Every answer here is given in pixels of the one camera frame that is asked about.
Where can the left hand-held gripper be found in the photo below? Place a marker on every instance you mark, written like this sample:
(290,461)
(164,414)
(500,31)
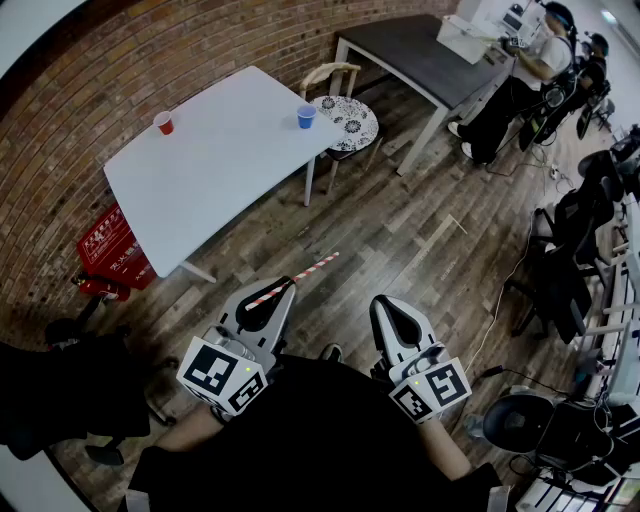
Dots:
(205,367)

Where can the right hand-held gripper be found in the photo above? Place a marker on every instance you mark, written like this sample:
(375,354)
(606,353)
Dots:
(440,385)

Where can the red white striped straw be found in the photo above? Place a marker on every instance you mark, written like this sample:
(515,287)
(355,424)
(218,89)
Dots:
(315,267)

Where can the blue cup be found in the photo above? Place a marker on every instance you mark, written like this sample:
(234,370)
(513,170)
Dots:
(306,120)

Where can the person's left forearm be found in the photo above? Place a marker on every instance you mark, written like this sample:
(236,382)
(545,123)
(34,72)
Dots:
(187,430)

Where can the person's right forearm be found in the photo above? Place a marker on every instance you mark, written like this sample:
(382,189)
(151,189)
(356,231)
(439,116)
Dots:
(445,450)

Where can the red plastic cup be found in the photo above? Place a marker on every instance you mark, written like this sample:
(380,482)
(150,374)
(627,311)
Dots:
(165,126)

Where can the person's black shoe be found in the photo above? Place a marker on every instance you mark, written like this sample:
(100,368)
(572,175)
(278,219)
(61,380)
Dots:
(331,352)

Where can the thin wooden stick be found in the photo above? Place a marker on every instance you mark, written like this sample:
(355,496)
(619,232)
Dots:
(459,224)

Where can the black round stool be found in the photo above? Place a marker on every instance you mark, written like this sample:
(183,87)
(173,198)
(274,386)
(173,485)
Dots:
(515,422)

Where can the person's black clothing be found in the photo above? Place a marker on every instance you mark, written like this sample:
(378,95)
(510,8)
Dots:
(320,440)

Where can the red fire extinguisher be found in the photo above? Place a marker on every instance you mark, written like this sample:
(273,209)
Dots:
(102,289)

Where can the white rectangular table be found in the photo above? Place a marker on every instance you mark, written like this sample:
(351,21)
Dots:
(210,165)

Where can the red box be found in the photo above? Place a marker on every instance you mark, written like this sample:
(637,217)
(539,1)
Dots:
(112,245)

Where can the black mesh office chair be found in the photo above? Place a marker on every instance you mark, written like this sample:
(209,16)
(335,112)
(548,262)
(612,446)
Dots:
(570,260)

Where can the white equipment rack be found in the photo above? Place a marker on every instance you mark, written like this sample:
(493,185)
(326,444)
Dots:
(625,320)

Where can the wooden chair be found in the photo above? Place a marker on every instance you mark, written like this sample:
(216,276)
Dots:
(330,70)

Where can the white round table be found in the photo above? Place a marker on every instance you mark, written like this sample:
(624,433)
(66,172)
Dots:
(30,485)

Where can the dark grey table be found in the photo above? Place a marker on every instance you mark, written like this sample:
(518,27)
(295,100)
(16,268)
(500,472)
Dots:
(410,50)

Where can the translucent plastic bin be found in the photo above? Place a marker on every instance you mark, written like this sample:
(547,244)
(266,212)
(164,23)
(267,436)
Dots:
(462,37)

